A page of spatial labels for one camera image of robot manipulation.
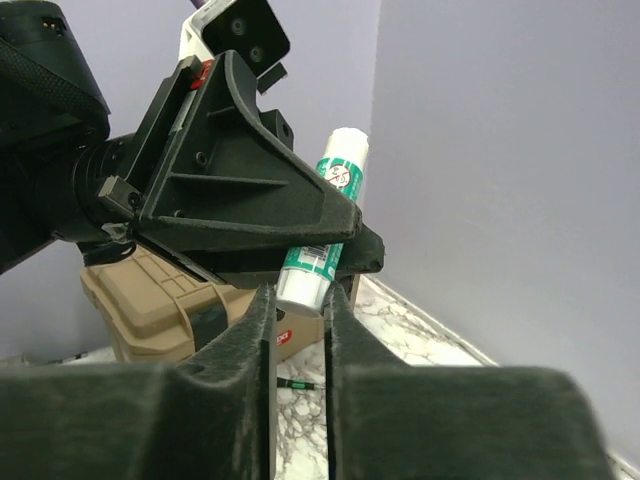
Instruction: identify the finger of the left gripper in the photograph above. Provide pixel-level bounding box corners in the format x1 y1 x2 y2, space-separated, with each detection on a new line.
199 221 385 289

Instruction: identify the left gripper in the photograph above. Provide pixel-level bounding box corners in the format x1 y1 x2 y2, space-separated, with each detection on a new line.
97 51 362 250

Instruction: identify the green white glue stick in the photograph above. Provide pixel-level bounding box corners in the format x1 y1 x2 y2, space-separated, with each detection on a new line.
276 127 369 318

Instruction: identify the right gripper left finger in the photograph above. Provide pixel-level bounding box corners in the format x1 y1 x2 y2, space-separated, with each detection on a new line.
1 285 277 479

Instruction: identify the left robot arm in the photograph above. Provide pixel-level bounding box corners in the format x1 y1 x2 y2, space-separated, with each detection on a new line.
1 1 385 289

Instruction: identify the tan plastic tool case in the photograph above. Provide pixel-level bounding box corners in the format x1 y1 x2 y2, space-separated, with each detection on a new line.
80 248 255 363

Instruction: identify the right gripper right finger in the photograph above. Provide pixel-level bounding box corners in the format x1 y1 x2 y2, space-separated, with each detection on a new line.
325 285 613 480

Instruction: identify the green black pen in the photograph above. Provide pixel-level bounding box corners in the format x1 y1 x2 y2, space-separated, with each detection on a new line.
277 377 325 391

